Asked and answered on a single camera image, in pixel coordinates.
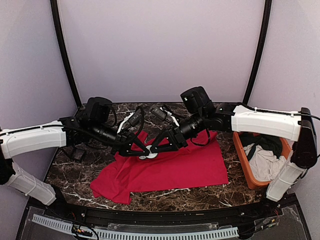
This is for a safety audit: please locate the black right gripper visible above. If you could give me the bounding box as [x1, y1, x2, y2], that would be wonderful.
[150, 108, 207, 152]

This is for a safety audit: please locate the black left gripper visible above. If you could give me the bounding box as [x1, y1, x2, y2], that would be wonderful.
[90, 120, 151, 157]

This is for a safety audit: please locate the magenta t-shirt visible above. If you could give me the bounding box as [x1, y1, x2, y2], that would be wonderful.
[90, 131, 229, 205]

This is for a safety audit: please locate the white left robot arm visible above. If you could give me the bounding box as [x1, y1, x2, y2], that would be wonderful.
[0, 97, 150, 218]

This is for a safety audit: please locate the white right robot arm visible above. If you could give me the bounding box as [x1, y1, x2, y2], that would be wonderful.
[150, 86, 319, 217]

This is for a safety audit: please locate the black brooch display box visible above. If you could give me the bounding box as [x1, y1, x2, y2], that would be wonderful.
[71, 149, 87, 163]

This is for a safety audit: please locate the orange plastic basket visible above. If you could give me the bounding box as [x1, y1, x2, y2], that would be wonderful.
[233, 132, 292, 190]

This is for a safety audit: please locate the white garment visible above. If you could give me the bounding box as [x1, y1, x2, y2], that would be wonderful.
[243, 144, 287, 182]

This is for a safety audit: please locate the dark green garment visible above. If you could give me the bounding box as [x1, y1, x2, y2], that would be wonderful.
[239, 132, 283, 160]

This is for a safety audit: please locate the white slotted cable duct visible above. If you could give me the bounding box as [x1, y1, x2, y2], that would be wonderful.
[31, 214, 240, 240]

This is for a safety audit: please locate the black front rail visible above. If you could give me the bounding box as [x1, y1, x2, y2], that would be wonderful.
[27, 194, 298, 227]

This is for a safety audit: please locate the black left frame post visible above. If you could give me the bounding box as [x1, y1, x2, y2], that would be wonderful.
[50, 0, 82, 108]

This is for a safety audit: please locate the black frame post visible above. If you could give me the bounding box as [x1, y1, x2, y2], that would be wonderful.
[50, 0, 82, 108]
[242, 0, 273, 105]

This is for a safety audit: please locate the black right frame post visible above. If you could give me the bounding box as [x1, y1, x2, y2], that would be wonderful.
[242, 0, 273, 105]

